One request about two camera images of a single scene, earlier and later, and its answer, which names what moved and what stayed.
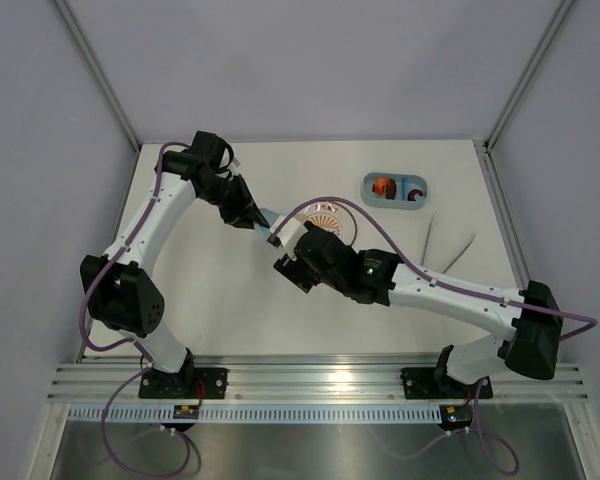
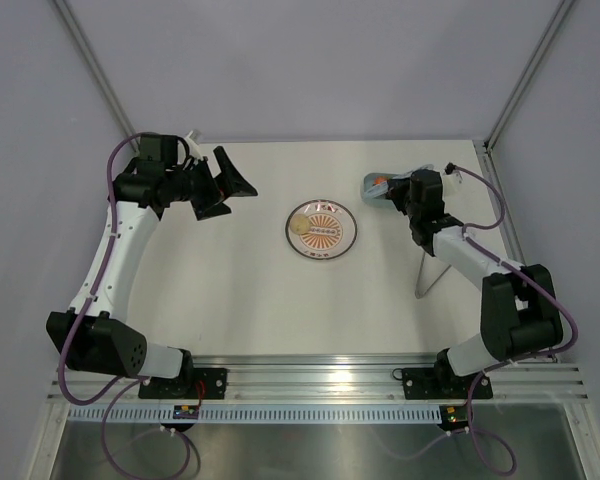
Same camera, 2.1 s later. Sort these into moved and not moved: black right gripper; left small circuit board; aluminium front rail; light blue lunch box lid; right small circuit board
Moved: light blue lunch box lid; black right gripper
Not moved: aluminium front rail; left small circuit board; right small circuit board
